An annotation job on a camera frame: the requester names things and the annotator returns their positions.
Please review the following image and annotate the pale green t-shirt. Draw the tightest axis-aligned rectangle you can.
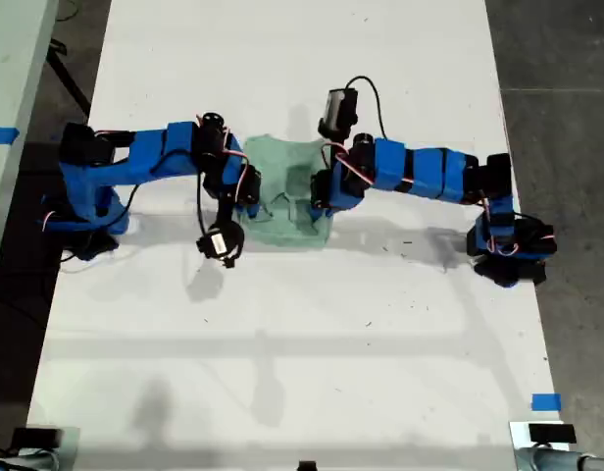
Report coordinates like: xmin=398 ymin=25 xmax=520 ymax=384
xmin=235 ymin=134 xmax=333 ymax=249

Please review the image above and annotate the black rod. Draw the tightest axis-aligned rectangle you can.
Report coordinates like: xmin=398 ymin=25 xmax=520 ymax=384
xmin=46 ymin=41 xmax=92 ymax=117

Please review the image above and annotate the pale side table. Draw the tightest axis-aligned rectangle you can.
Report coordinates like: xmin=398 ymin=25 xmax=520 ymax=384
xmin=0 ymin=0 xmax=61 ymax=290

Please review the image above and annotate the black floor mat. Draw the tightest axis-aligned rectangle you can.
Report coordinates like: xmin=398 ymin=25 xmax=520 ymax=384
xmin=0 ymin=161 xmax=68 ymax=413

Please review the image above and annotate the small black box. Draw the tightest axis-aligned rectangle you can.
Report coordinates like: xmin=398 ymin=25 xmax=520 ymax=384
xmin=528 ymin=424 xmax=577 ymax=445
xmin=11 ymin=427 xmax=63 ymax=448

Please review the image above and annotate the black camera stalk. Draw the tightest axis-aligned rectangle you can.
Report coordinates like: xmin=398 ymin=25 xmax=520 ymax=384
xmin=324 ymin=130 xmax=355 ymax=157
xmin=216 ymin=190 xmax=235 ymax=228

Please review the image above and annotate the black camera cable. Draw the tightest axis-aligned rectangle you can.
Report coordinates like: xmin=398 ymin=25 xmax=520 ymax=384
xmin=195 ymin=169 xmax=209 ymax=236
xmin=344 ymin=74 xmax=389 ymax=143

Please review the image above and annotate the black camera box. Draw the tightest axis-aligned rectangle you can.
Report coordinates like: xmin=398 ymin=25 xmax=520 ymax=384
xmin=317 ymin=87 xmax=360 ymax=138
xmin=196 ymin=220 xmax=245 ymax=269

